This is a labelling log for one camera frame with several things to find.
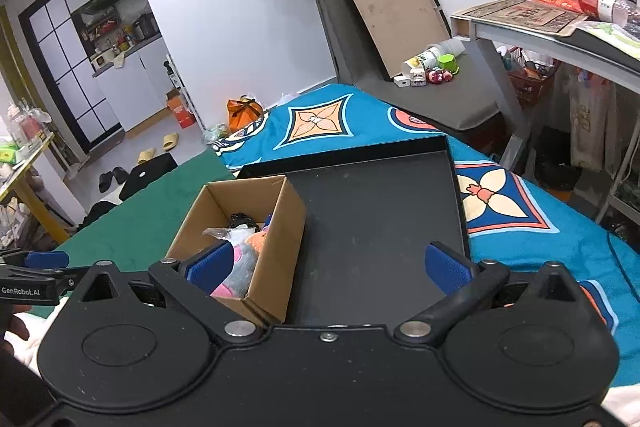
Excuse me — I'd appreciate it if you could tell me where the yellow table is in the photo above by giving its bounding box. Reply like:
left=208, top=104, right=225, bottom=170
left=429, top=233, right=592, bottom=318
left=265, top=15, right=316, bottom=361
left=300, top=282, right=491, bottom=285
left=0, top=132, right=71, bottom=245

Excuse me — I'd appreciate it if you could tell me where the beige tote bag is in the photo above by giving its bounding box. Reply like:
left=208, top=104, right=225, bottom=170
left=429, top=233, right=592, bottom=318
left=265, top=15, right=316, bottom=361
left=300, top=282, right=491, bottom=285
left=570, top=72, right=618, bottom=172

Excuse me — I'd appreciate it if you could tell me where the brown printed board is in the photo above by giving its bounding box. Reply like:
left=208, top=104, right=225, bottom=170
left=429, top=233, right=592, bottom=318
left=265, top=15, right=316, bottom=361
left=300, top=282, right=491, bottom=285
left=452, top=0, right=593, bottom=36

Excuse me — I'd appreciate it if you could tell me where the grey lounge chair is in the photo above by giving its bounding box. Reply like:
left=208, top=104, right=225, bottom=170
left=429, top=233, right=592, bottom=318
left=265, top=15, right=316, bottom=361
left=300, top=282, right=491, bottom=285
left=302, top=0, right=506, bottom=132

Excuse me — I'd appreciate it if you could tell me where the black cable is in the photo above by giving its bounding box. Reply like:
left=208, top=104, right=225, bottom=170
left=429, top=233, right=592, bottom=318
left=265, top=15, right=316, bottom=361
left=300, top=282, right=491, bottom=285
left=607, top=232, right=640, bottom=298

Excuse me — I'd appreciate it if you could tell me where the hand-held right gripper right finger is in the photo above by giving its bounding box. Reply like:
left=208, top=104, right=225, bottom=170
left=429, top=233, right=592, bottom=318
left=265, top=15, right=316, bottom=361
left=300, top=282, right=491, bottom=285
left=394, top=242, right=583, bottom=342

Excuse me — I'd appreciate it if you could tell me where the green cloth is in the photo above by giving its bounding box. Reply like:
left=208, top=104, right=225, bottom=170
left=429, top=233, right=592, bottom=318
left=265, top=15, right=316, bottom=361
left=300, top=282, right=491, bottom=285
left=52, top=149, right=238, bottom=268

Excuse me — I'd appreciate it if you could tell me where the black shallow tray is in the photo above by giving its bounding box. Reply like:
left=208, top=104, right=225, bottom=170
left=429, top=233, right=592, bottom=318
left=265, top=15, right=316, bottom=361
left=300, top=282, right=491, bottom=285
left=235, top=135, right=472, bottom=328

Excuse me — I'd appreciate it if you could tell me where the white standing rack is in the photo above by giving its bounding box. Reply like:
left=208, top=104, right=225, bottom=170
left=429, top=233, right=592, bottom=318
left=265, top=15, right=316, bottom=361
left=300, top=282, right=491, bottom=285
left=165, top=54, right=203, bottom=130

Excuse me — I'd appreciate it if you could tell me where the red basket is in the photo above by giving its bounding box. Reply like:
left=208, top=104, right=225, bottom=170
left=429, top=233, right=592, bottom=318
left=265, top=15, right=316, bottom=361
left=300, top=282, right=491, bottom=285
left=507, top=57, right=556, bottom=108

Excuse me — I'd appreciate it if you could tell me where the green white printed sheet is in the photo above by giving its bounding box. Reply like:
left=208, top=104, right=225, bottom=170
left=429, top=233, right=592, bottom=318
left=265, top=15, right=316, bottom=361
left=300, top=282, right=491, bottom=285
left=575, top=21, right=640, bottom=60

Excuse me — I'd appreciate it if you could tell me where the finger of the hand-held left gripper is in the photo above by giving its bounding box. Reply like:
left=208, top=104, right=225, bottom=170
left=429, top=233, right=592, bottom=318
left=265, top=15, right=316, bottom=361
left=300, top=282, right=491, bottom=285
left=0, top=251, right=71, bottom=270

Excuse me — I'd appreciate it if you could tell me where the black framed brown board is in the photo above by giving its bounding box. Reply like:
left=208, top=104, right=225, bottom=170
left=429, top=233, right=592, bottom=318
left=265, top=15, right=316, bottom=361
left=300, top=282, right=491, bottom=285
left=330, top=0, right=451, bottom=82

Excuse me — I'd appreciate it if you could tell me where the blue printed blanket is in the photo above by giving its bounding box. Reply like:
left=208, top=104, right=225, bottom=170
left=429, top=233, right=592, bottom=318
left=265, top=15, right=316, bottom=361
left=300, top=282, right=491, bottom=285
left=212, top=83, right=640, bottom=388

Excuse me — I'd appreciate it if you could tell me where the red label plastic bottle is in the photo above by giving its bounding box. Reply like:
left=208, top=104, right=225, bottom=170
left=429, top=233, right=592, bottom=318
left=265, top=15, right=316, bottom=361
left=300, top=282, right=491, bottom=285
left=568, top=0, right=640, bottom=25

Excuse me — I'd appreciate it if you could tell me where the brown cardboard box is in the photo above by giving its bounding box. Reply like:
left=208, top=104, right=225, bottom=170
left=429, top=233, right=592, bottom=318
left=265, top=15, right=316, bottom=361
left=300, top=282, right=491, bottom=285
left=165, top=175, right=307, bottom=325

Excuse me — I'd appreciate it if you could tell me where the black white cloth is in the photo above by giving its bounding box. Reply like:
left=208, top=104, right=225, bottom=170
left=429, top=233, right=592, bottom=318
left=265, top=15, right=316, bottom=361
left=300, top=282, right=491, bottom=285
left=82, top=187, right=123, bottom=228

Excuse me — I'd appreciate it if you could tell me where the black scrunched cloth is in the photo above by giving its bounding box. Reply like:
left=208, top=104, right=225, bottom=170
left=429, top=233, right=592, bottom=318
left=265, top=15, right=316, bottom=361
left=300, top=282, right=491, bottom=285
left=230, top=212, right=261, bottom=230

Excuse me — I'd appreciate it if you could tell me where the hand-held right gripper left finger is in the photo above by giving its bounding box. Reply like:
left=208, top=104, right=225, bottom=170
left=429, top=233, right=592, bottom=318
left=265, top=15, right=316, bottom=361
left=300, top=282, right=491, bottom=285
left=72, top=241, right=266, bottom=340

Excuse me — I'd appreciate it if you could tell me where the person's left hand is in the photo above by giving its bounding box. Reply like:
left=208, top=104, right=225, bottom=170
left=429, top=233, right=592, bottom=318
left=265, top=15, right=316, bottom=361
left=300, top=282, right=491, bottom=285
left=0, top=305, right=31, bottom=344

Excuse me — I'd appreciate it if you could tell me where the orange bag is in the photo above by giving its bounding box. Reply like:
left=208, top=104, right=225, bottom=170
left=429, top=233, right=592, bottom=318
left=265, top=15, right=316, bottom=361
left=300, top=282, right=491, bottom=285
left=227, top=97, right=264, bottom=132

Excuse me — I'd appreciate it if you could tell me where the grey desk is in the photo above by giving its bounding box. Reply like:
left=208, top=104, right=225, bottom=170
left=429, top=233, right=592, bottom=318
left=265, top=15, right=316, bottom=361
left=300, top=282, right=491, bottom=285
left=450, top=0, right=640, bottom=228

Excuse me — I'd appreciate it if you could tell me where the black kitchen appliance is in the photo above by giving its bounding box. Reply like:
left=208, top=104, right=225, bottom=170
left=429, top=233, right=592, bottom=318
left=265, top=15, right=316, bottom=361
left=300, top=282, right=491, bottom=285
left=134, top=13, right=158, bottom=42

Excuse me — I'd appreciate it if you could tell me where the black bin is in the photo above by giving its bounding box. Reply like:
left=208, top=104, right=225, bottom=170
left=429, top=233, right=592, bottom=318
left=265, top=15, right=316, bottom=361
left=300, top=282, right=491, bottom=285
left=535, top=127, right=583, bottom=192

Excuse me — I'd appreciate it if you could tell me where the clear plastic bag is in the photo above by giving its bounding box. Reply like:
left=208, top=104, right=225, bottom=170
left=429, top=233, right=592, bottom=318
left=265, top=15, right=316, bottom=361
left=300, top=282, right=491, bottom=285
left=201, top=124, right=231, bottom=145

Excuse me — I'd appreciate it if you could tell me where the black laptop bag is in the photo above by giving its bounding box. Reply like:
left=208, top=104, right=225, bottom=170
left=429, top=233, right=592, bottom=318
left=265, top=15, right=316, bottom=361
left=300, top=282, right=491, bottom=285
left=120, top=153, right=179, bottom=200

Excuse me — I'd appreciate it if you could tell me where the grey plush toy pink patch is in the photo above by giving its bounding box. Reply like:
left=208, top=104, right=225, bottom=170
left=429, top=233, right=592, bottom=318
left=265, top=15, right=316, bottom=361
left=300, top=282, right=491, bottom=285
left=210, top=242, right=261, bottom=300

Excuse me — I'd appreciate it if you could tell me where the white lower cabinet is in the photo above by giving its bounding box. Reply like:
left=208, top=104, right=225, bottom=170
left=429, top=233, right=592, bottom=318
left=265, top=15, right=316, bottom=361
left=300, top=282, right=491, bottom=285
left=92, top=34, right=173, bottom=132

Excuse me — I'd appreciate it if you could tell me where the orange carton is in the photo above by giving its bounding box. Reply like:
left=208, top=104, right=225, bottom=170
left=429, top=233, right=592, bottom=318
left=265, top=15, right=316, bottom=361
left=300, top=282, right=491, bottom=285
left=166, top=89, right=197, bottom=129

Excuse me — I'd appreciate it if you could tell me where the black framed sliding door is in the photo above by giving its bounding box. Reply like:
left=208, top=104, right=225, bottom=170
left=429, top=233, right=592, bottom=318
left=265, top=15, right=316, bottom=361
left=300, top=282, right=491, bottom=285
left=18, top=0, right=126, bottom=152

